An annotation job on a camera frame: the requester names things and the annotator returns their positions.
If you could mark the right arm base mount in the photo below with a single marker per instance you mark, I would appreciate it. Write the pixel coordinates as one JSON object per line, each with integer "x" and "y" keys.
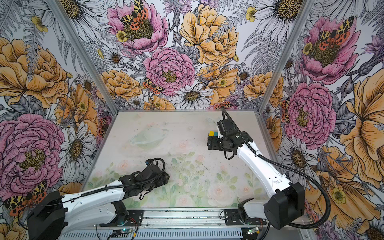
{"x": 237, "y": 217}

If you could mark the aluminium rail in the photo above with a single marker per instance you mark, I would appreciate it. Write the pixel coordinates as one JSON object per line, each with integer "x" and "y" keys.
{"x": 153, "y": 218}

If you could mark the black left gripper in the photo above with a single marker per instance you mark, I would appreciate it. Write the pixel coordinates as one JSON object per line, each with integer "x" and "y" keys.
{"x": 162, "y": 180}

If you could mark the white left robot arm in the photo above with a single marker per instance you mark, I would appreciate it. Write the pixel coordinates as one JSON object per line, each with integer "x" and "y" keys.
{"x": 59, "y": 214}

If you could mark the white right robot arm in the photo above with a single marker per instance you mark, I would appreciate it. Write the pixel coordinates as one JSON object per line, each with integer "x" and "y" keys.
{"x": 286, "y": 200}

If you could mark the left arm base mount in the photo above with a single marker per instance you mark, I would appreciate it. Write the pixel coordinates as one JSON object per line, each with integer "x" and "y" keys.
{"x": 126, "y": 218}

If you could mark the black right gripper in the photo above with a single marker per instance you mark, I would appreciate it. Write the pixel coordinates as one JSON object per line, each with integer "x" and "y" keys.
{"x": 212, "y": 143}

